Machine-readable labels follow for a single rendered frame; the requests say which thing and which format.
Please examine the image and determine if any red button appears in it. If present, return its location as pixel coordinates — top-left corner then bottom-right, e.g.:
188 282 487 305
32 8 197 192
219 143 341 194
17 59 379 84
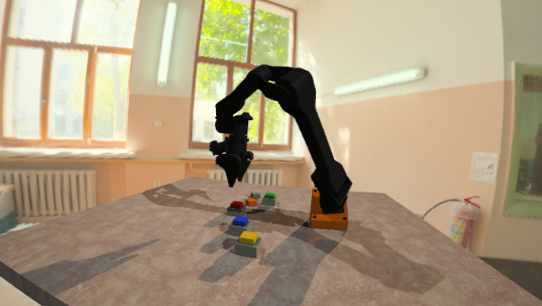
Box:
227 202 246 217

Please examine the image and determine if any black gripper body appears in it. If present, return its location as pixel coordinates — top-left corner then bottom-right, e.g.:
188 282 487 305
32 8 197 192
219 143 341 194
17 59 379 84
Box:
215 134 254 167

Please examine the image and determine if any yellow button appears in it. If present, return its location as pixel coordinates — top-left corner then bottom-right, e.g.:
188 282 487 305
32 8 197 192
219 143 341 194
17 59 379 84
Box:
234 231 262 258

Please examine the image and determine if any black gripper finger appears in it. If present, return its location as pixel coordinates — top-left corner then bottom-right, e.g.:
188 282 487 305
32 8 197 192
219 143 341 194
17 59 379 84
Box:
237 160 251 182
219 165 241 187

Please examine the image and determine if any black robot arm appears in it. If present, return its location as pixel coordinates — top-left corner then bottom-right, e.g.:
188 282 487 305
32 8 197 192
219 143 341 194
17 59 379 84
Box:
215 64 352 214

